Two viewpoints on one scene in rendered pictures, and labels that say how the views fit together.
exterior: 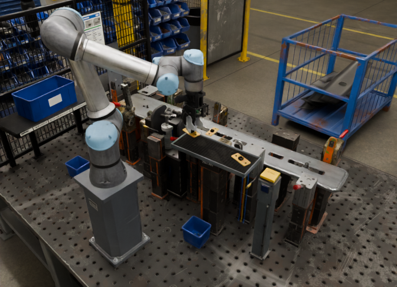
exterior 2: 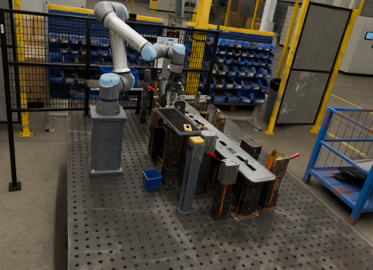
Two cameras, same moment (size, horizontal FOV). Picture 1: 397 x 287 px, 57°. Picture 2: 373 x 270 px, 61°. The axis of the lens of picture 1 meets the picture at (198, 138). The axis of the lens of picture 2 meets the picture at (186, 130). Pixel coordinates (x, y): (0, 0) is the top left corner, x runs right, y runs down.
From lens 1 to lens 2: 0.93 m
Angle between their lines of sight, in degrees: 24
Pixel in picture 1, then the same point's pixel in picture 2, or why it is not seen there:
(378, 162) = not seen: outside the picture
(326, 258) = (229, 236)
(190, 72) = (172, 56)
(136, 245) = (111, 170)
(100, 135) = (106, 78)
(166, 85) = (146, 53)
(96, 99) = (117, 60)
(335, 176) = (262, 175)
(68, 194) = not seen: hidden behind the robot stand
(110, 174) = (105, 106)
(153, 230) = (129, 170)
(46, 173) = not seen: hidden behind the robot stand
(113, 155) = (110, 94)
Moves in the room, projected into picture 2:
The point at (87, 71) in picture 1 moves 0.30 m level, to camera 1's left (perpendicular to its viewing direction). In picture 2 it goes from (116, 40) to (80, 31)
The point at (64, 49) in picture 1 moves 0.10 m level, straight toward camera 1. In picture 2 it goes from (99, 16) to (92, 18)
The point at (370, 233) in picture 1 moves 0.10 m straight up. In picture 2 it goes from (282, 240) to (287, 226)
